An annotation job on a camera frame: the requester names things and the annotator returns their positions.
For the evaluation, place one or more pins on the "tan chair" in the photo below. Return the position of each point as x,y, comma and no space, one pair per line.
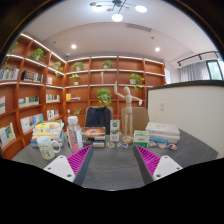
141,118

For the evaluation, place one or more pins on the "colourful book stack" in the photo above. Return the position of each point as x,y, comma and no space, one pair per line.
48,131

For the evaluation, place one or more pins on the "white wall switch plate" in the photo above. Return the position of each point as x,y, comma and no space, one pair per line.
162,106

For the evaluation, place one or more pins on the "book stack with orange cover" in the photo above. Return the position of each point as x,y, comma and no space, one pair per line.
94,133

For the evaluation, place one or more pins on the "white book stack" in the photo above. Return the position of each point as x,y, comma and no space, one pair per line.
163,131

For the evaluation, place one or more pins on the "black track light rail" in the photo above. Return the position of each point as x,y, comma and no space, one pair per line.
196,56

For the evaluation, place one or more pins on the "grey curtain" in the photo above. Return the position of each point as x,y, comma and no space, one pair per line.
195,71

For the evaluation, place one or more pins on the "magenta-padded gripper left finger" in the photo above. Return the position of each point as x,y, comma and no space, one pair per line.
58,166

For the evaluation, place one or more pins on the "small round badge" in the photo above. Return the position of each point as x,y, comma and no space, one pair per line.
122,145
110,145
172,146

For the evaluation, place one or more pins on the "wooden artist mannequin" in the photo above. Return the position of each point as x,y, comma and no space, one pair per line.
128,106

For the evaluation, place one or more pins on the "clear plastic drink bottle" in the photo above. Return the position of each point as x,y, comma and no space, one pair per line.
75,135

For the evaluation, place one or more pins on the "branched ceiling lamp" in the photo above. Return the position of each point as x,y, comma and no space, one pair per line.
117,17

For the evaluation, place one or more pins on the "window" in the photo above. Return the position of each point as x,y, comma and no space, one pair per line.
216,70

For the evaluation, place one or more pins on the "chair with dark jacket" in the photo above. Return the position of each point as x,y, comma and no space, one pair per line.
98,118

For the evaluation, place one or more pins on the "round recessed ceiling light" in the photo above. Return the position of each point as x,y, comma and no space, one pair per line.
73,46
157,49

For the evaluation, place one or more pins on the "yellow striped cartoon mug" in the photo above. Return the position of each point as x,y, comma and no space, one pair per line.
46,148

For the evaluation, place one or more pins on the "tall green white carton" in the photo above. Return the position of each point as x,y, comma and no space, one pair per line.
114,130

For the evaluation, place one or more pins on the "orange wooden shelf unit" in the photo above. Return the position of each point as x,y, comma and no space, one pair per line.
36,93

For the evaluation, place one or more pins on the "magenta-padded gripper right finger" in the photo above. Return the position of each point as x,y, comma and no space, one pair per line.
166,166

